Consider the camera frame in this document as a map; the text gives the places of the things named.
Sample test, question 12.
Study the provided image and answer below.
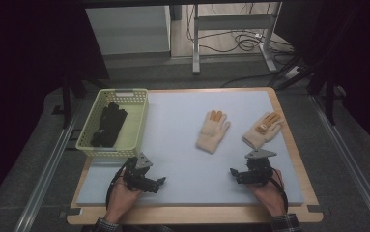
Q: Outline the white metal desk frame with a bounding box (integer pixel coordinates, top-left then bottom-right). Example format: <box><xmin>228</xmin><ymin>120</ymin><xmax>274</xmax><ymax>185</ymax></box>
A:
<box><xmin>191</xmin><ymin>2</ymin><xmax>283</xmax><ymax>75</ymax></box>

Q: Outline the person's left hand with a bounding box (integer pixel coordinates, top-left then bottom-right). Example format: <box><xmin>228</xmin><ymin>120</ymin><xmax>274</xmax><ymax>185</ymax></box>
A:
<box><xmin>104</xmin><ymin>175</ymin><xmax>143</xmax><ymax>224</ymax></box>

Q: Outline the black metal stand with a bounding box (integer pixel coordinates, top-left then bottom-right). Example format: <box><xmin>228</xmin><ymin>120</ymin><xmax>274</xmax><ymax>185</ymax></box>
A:
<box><xmin>60</xmin><ymin>74</ymin><xmax>110</xmax><ymax>130</ymax></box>
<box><xmin>307</xmin><ymin>62</ymin><xmax>339</xmax><ymax>126</ymax></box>

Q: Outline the pale blue foam mat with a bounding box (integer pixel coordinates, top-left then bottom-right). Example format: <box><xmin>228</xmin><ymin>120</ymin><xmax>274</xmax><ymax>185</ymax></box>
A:
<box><xmin>75</xmin><ymin>90</ymin><xmax>305</xmax><ymax>207</ymax></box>

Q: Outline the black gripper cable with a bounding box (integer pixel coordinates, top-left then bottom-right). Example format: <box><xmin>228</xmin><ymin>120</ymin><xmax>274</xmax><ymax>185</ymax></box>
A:
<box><xmin>104</xmin><ymin>158</ymin><xmax>137</xmax><ymax>212</ymax></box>
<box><xmin>269</xmin><ymin>167</ymin><xmax>290</xmax><ymax>212</ymax></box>

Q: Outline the person's right hand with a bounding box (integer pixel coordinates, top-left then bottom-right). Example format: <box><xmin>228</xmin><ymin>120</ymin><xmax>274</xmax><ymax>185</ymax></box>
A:
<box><xmin>248</xmin><ymin>168</ymin><xmax>288</xmax><ymax>218</ymax></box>

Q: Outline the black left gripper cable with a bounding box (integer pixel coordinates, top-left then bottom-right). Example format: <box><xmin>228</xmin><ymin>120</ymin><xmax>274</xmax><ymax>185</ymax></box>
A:
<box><xmin>104</xmin><ymin>158</ymin><xmax>137</xmax><ymax>212</ymax></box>

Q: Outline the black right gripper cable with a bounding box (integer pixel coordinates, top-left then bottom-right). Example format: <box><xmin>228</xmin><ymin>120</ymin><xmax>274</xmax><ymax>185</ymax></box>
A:
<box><xmin>269</xmin><ymin>167</ymin><xmax>290</xmax><ymax>212</ymax></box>

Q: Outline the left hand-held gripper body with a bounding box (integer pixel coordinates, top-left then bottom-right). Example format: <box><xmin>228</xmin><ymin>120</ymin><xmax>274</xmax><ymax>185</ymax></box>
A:
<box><xmin>123</xmin><ymin>153</ymin><xmax>155</xmax><ymax>193</ymax></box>

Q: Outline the aluminium rail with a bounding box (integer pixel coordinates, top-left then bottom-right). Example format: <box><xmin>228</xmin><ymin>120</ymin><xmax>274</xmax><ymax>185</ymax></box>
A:
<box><xmin>310</xmin><ymin>95</ymin><xmax>370</xmax><ymax>232</ymax></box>
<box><xmin>13</xmin><ymin>102</ymin><xmax>82</xmax><ymax>232</ymax></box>

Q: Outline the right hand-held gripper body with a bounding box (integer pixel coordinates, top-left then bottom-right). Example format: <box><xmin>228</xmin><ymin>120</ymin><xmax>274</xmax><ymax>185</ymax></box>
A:
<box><xmin>243</xmin><ymin>148</ymin><xmax>277</xmax><ymax>187</ymax></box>

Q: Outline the white cabinet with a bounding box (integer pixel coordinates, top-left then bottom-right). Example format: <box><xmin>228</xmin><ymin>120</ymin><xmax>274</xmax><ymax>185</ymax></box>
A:
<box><xmin>85</xmin><ymin>5</ymin><xmax>172</xmax><ymax>56</ymax></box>

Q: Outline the beige knitted glove with tag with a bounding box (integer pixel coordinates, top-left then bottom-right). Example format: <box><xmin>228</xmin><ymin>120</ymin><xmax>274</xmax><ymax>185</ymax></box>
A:
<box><xmin>242</xmin><ymin>111</ymin><xmax>286</xmax><ymax>151</ymax></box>

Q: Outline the black glove with small label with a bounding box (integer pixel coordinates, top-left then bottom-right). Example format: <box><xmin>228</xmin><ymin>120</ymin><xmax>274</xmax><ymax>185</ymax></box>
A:
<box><xmin>90</xmin><ymin>105</ymin><xmax>123</xmax><ymax>149</ymax></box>

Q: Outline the black cables bundle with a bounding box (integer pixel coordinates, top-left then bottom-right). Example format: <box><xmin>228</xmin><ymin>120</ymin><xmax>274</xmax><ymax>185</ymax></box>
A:
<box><xmin>186</xmin><ymin>3</ymin><xmax>296</xmax><ymax>55</ymax></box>

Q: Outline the pale yellow plastic basket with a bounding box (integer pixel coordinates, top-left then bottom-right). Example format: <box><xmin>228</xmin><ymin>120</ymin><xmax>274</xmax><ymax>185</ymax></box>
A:
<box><xmin>75</xmin><ymin>88</ymin><xmax>150</xmax><ymax>159</ymax></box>

